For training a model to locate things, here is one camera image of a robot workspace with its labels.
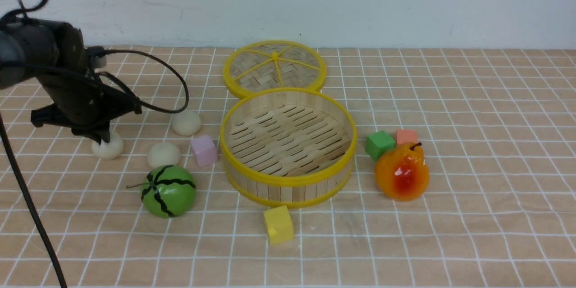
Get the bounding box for yellow foam cube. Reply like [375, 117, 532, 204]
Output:
[263, 206, 294, 245]

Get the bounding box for green foam cube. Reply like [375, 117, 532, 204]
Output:
[364, 130, 396, 161]

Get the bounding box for salmon pink foam cube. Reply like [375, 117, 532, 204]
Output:
[396, 129, 419, 146]

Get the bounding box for bamboo steamer lid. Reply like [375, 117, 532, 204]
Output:
[222, 40, 327, 99]

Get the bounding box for beige grid tablecloth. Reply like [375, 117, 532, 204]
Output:
[1, 48, 576, 288]

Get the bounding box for white bun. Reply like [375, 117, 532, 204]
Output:
[171, 109, 202, 137]
[92, 130, 124, 160]
[147, 142, 181, 169]

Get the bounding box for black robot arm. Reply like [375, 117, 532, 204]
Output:
[0, 18, 142, 143]

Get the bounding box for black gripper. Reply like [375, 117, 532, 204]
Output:
[31, 21, 142, 144]

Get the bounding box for green toy watermelon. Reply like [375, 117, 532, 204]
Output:
[126, 165, 197, 218]

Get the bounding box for bamboo steamer tray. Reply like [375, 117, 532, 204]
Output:
[220, 88, 358, 208]

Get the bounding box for orange yellow toy pear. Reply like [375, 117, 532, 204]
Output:
[374, 142, 430, 201]

